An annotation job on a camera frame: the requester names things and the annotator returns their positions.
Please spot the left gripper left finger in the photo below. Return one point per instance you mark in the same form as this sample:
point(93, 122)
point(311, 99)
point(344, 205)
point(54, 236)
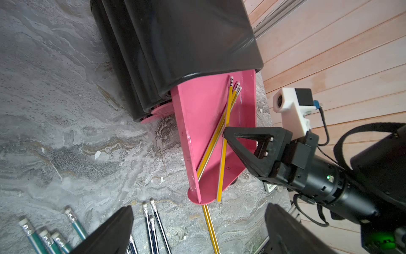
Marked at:
point(112, 237)

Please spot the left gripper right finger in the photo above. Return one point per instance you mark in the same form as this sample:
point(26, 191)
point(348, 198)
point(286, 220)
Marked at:
point(288, 236)

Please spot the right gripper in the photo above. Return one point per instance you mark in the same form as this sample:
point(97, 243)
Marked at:
point(269, 154)

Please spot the black drawer cabinet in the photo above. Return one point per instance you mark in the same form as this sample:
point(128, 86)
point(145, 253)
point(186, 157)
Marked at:
point(156, 45)

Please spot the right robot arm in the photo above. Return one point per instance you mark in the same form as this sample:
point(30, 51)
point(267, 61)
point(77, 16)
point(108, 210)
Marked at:
point(369, 190)

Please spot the pink middle drawer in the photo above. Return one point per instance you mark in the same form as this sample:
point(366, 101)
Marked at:
point(166, 108)

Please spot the pink bottom drawer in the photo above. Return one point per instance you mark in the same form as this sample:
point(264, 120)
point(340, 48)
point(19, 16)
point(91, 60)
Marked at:
point(154, 118)

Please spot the white calculator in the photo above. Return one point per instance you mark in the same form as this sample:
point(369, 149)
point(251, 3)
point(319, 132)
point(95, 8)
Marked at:
point(269, 188)

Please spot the green pencil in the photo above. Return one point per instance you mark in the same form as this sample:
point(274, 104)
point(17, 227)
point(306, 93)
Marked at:
point(62, 243)
point(28, 230)
point(68, 211)
point(50, 244)

